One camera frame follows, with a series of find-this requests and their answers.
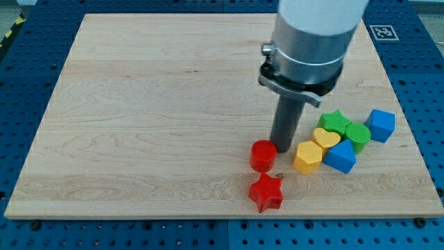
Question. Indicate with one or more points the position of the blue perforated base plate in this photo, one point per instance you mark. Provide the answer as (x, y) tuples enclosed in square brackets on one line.
[(31, 66)]

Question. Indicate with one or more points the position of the blue cube block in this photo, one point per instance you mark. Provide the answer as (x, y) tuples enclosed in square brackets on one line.
[(381, 125)]

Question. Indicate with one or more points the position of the red cylinder block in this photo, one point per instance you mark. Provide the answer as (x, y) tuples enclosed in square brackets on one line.
[(262, 156)]

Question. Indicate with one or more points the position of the green star block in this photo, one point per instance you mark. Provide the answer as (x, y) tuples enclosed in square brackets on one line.
[(334, 122)]

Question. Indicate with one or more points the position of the red star block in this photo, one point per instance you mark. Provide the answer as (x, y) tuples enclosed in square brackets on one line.
[(266, 193)]

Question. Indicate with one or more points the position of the white fiducial marker tag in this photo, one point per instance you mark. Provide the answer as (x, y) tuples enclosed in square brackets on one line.
[(383, 32)]

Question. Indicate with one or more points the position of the light wooden board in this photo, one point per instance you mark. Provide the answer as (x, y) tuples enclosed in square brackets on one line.
[(153, 117)]

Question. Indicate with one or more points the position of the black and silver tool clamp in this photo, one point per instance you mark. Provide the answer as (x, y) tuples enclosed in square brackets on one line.
[(296, 81)]

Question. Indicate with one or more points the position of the green cylinder block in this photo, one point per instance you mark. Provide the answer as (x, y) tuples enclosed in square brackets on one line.
[(359, 135)]

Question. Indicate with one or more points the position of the yellow heart block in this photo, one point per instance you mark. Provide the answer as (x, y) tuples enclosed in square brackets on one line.
[(325, 139)]

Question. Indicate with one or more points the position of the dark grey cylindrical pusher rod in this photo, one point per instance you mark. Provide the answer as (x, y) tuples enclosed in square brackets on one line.
[(285, 123)]

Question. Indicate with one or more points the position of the blue triangle block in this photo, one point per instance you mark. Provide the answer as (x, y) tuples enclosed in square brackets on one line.
[(341, 157)]

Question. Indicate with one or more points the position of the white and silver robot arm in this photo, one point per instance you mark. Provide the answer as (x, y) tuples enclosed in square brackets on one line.
[(304, 58)]

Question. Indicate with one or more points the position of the yellow hexagon block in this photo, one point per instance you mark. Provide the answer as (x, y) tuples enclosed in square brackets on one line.
[(308, 157)]

